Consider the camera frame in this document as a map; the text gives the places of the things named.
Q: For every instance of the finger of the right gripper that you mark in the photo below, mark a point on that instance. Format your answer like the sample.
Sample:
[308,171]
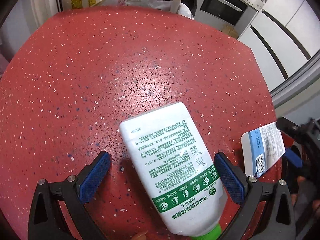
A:
[294,159]

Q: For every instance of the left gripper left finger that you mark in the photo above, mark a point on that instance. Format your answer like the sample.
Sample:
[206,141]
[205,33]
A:
[46,220]

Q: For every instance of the cardboard box on floor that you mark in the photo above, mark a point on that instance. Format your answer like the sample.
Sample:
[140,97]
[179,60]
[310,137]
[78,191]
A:
[230,31]

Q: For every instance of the white blue carton box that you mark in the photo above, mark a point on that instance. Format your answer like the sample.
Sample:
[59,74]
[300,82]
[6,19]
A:
[262,148]

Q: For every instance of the white green-capped detergent bottle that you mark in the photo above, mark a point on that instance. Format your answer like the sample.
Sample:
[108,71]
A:
[176,170]

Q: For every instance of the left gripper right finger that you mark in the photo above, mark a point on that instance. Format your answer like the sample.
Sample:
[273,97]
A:
[277,220]

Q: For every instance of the black built-in oven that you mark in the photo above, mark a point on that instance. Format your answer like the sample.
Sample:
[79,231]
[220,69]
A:
[229,11]

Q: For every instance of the white refrigerator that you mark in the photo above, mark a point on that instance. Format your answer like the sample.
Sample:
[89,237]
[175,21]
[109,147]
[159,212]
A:
[283,36]

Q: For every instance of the person right hand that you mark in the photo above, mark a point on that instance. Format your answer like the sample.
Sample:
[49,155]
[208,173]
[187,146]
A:
[305,202]

